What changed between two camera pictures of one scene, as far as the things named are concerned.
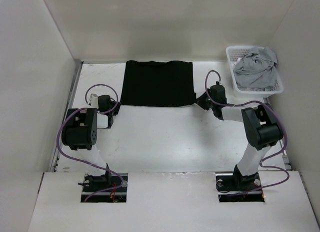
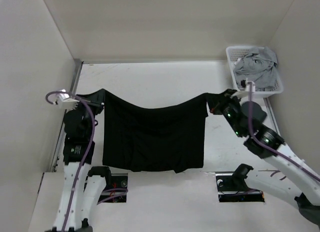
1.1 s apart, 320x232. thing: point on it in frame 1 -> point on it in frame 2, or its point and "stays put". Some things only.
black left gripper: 117,108 -> 99,106
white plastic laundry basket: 235,52 stays put
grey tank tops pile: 256,70 stays put
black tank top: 168,83 -> 138,138
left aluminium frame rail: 77,69 stays put
